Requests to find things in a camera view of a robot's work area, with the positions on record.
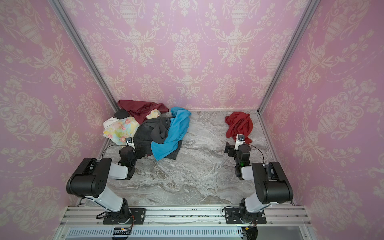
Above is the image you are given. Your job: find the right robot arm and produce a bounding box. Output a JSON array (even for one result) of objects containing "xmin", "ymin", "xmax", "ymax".
[{"xmin": 225, "ymin": 143, "xmax": 294, "ymax": 225}]

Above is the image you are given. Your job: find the floral pastel cloth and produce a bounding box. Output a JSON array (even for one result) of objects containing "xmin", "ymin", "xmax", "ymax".
[{"xmin": 103, "ymin": 109, "xmax": 163, "ymax": 145}]

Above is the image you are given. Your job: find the teal blue cloth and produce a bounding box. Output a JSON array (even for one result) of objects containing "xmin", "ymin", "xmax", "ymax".
[{"xmin": 151, "ymin": 107, "xmax": 192, "ymax": 161}]

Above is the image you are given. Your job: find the aluminium corner post left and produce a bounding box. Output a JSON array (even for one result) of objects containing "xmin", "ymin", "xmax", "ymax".
[{"xmin": 48, "ymin": 0, "xmax": 119, "ymax": 112}]

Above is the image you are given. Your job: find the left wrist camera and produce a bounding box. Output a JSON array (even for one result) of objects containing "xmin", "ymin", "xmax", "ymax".
[{"xmin": 125, "ymin": 137, "xmax": 135, "ymax": 148}]

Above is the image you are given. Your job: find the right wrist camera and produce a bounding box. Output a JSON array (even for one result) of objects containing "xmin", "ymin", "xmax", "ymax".
[{"xmin": 234, "ymin": 134, "xmax": 245, "ymax": 151}]

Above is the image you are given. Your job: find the maroon cloth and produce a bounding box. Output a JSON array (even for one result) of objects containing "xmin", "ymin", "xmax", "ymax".
[{"xmin": 117, "ymin": 100, "xmax": 169, "ymax": 125}]

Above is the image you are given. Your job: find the aluminium corner post right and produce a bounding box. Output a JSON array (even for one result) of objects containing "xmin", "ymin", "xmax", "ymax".
[{"xmin": 258, "ymin": 0, "xmax": 321, "ymax": 116}]

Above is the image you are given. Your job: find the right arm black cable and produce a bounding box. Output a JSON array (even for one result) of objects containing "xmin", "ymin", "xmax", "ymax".
[{"xmin": 247, "ymin": 143, "xmax": 266, "ymax": 164}]

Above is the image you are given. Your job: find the aluminium corner post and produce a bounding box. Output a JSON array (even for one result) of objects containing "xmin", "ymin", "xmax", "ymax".
[
  {"xmin": 258, "ymin": 0, "xmax": 321, "ymax": 116},
  {"xmin": 48, "ymin": 0, "xmax": 119, "ymax": 112}
]

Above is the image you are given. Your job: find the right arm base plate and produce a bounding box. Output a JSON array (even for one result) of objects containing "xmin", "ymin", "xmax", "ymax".
[{"xmin": 221, "ymin": 206, "xmax": 267, "ymax": 225}]

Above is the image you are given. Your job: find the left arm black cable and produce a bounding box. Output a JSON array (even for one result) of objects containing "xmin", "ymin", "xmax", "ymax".
[{"xmin": 101, "ymin": 144, "xmax": 128, "ymax": 159}]

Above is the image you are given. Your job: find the bright red cloth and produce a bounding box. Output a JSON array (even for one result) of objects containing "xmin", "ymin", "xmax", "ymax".
[{"xmin": 225, "ymin": 112, "xmax": 254, "ymax": 144}]

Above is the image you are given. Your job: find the dark grey garment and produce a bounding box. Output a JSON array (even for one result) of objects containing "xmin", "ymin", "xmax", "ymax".
[{"xmin": 134, "ymin": 117, "xmax": 183, "ymax": 160}]

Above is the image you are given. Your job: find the aluminium front rail frame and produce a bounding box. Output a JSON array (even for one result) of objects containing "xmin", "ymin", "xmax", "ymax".
[{"xmin": 54, "ymin": 204, "xmax": 316, "ymax": 240}]

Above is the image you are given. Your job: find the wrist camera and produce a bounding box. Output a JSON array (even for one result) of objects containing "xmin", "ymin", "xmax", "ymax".
[
  {"xmin": 234, "ymin": 134, "xmax": 245, "ymax": 151},
  {"xmin": 125, "ymin": 137, "xmax": 135, "ymax": 148}
]

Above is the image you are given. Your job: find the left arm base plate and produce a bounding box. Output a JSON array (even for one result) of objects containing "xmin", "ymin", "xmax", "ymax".
[{"xmin": 103, "ymin": 208, "xmax": 147, "ymax": 225}]

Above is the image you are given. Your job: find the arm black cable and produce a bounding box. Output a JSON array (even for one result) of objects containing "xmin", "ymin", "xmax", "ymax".
[
  {"xmin": 247, "ymin": 143, "xmax": 266, "ymax": 164},
  {"xmin": 101, "ymin": 144, "xmax": 128, "ymax": 159}
]

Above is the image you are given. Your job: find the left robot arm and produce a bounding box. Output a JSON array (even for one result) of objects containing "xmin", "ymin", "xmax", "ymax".
[{"xmin": 66, "ymin": 146, "xmax": 146, "ymax": 226}]

